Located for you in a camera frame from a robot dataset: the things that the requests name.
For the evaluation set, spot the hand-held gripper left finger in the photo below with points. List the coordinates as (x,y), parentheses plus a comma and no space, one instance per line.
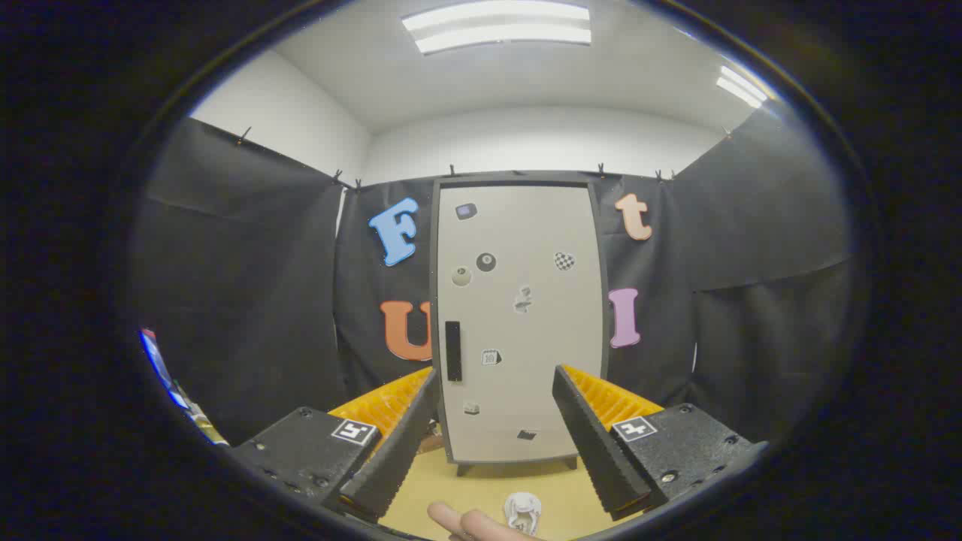
(394,458)

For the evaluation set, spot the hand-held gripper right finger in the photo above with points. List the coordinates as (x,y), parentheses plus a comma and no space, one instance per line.
(594,443)

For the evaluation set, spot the white shoe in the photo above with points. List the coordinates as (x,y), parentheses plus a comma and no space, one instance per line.
(522,507)

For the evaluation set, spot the grey shoe cabinet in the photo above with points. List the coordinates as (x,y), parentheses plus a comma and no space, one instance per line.
(518,181)

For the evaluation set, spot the brown book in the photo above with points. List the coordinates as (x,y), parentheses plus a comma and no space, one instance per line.
(432,445)

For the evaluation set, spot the black backdrop cloth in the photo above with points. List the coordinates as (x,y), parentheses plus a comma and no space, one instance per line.
(248,285)

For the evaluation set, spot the blue and white object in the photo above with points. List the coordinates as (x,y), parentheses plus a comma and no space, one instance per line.
(161,368)

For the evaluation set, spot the small ceiling light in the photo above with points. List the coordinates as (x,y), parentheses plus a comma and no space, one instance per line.
(740,86)

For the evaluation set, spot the large ceiling light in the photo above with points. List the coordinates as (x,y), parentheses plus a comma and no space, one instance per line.
(496,26)

